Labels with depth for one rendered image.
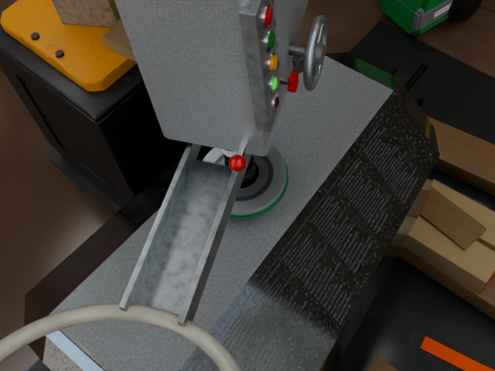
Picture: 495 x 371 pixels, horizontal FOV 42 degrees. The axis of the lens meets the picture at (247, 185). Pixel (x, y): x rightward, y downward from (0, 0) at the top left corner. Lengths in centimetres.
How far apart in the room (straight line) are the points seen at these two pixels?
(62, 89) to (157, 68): 89
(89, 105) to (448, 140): 135
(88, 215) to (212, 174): 135
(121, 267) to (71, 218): 111
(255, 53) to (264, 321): 70
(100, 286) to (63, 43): 84
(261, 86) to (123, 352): 69
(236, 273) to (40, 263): 124
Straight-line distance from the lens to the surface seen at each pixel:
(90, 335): 148
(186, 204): 127
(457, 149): 252
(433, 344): 225
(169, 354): 142
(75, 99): 194
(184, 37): 103
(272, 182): 150
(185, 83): 112
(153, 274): 121
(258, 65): 101
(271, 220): 151
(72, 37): 206
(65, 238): 258
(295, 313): 153
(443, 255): 216
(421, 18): 289
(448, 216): 222
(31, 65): 209
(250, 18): 94
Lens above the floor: 213
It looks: 58 degrees down
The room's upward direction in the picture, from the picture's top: 11 degrees counter-clockwise
